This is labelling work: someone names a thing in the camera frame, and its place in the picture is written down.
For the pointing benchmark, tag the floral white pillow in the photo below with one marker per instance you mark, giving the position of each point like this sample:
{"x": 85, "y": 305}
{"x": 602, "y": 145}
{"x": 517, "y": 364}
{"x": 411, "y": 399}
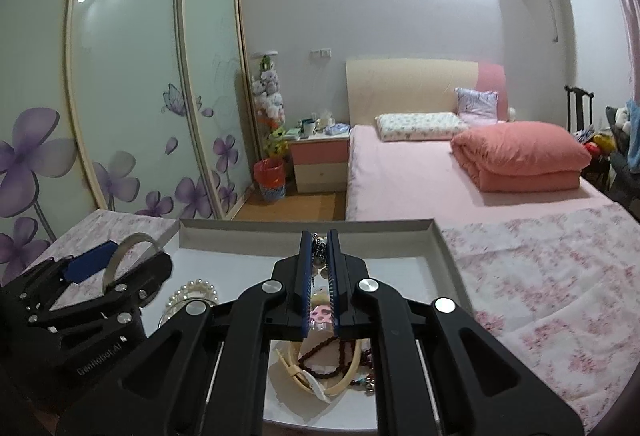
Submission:
{"x": 420, "y": 126}

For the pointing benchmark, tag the grey cardboard box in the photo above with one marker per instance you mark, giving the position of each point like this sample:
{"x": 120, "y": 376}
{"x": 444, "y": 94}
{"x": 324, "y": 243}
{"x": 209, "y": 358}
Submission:
{"x": 400, "y": 241}

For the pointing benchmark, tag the pile of clothes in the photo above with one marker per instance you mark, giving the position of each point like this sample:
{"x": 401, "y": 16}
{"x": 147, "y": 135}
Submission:
{"x": 620, "y": 141}

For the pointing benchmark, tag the pink floral blanket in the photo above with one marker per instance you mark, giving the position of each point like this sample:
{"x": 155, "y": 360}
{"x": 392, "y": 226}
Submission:
{"x": 525, "y": 291}

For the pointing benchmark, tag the cream and pink headboard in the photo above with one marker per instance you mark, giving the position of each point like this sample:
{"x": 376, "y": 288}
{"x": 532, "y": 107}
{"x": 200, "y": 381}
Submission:
{"x": 400, "y": 86}

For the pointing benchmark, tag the bed with pink sheet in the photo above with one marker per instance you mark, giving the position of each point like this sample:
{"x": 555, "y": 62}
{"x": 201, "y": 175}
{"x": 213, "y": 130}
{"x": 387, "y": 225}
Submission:
{"x": 400, "y": 176}

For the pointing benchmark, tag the stack of plush toys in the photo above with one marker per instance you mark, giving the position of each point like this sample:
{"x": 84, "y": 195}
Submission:
{"x": 267, "y": 96}

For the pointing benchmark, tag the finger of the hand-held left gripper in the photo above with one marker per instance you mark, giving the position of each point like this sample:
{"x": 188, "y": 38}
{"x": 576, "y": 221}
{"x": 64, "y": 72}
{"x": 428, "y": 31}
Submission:
{"x": 145, "y": 273}
{"x": 92, "y": 261}

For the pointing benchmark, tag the white wall socket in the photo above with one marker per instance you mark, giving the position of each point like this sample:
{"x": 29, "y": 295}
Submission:
{"x": 320, "y": 52}

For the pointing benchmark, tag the dark wooden chair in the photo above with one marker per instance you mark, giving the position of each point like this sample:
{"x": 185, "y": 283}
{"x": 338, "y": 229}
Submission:
{"x": 580, "y": 109}

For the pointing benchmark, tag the pink and cream nightstand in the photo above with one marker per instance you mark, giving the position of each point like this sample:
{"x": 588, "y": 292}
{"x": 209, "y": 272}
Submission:
{"x": 320, "y": 161}

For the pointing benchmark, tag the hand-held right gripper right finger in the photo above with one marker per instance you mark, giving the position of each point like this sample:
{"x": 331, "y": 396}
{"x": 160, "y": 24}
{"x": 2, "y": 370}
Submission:
{"x": 334, "y": 281}

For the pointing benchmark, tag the folded pink duvet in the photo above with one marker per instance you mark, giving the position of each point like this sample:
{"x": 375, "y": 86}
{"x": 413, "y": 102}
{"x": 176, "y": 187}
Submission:
{"x": 520, "y": 156}

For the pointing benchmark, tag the silver bangle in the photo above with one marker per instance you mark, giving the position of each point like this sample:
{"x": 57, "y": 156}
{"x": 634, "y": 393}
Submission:
{"x": 130, "y": 239}

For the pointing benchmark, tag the white mug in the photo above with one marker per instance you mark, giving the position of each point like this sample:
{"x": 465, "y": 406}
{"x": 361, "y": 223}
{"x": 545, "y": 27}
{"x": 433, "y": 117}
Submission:
{"x": 308, "y": 128}

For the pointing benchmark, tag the small lilac pillow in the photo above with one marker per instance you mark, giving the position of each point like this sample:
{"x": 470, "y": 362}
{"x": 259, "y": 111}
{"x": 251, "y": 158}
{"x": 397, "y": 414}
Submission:
{"x": 477, "y": 106}

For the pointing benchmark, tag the floral sliding door wardrobe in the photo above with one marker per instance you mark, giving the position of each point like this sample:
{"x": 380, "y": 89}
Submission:
{"x": 125, "y": 91}

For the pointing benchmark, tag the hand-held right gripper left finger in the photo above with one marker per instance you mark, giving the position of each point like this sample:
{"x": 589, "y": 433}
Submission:
{"x": 300, "y": 281}

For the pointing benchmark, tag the cream yellow wristwatch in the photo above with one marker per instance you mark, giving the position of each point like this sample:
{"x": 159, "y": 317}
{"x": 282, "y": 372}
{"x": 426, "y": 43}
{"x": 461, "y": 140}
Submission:
{"x": 320, "y": 313}

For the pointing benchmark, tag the red trash bin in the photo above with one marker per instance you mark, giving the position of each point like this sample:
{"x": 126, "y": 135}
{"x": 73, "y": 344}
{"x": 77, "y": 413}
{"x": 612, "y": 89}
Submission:
{"x": 270, "y": 181}

